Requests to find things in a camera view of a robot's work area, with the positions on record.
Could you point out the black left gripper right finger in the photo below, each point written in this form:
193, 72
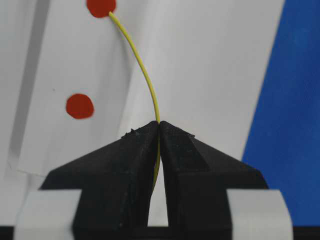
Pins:
196, 179

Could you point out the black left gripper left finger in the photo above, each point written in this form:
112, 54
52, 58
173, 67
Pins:
116, 183

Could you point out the red dot mark lower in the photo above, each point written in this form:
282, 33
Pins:
79, 106

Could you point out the blue mat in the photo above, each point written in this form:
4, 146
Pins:
284, 138

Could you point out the white paper sheet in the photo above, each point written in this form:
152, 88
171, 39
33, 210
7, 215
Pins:
206, 60

